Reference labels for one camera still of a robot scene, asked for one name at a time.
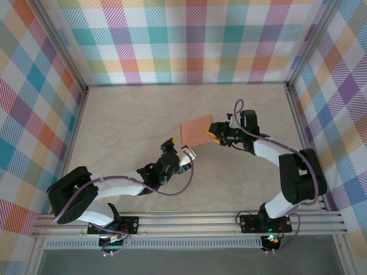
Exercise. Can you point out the orange paper box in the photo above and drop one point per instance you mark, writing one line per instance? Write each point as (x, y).
(196, 131)

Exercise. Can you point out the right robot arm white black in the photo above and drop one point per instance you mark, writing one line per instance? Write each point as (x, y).
(304, 180)

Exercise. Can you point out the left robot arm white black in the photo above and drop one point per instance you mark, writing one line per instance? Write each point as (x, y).
(68, 197)

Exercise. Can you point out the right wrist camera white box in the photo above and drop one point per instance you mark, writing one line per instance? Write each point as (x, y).
(233, 121)

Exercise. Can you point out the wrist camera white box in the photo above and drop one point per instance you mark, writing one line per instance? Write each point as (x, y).
(233, 121)
(186, 157)

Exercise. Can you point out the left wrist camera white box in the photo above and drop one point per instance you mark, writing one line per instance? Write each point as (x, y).
(186, 157)

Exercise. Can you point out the aluminium table side rail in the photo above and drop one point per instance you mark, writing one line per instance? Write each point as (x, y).
(300, 123)
(75, 129)

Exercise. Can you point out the aluminium mounting rail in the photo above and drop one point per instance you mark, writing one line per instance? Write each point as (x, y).
(186, 224)

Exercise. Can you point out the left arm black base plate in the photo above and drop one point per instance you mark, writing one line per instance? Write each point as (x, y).
(132, 224)

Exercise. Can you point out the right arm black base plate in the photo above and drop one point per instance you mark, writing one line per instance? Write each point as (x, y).
(249, 224)

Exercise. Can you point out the aluminium frame post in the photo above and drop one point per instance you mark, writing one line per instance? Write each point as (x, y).
(312, 43)
(61, 46)

